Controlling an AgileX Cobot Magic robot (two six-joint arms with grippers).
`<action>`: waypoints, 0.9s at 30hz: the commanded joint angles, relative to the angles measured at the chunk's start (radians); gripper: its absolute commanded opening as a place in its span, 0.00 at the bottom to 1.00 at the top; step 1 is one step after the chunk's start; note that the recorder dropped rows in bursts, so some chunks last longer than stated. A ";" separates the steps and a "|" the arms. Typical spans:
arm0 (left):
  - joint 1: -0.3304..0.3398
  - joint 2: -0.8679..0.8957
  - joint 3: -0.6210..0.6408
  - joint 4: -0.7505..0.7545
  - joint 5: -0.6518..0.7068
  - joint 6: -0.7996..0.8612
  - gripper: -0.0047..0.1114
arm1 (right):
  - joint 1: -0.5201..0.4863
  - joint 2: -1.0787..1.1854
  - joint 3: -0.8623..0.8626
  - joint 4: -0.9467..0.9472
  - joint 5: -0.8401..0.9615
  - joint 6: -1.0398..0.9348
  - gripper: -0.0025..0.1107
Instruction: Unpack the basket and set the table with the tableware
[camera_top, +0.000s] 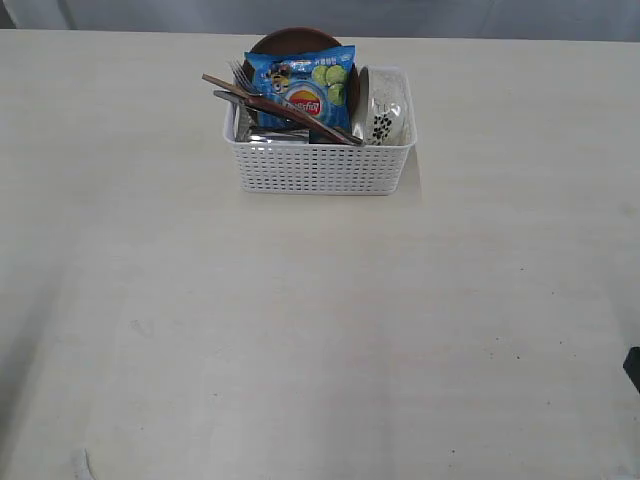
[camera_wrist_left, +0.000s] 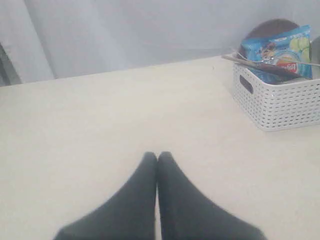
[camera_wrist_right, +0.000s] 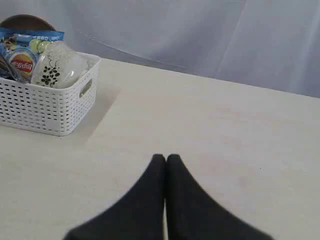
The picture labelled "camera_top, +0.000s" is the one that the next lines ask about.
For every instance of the white perforated plastic basket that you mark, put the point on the white perforated plastic basket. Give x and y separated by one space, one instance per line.
323 169

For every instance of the dark wooden chopstick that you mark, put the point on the dark wooden chopstick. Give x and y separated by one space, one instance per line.
336 136

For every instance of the red-brown wooden spoon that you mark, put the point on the red-brown wooden spoon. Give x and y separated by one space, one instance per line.
271 107

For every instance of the silver table knife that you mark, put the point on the silver table knife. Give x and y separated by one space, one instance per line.
230 97

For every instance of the silver metal fork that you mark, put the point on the silver metal fork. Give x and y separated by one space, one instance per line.
241 78

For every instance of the light wooden chopstick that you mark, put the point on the light wooden chopstick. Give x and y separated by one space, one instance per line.
232 88

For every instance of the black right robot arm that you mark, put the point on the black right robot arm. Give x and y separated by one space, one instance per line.
631 366

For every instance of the shiny steel cup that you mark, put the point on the shiny steel cup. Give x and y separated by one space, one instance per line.
246 130

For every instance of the white floral ceramic bowl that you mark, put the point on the white floral ceramic bowl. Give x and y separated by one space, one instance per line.
380 116

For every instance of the blue chips bag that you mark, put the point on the blue chips bag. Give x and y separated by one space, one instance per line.
316 82

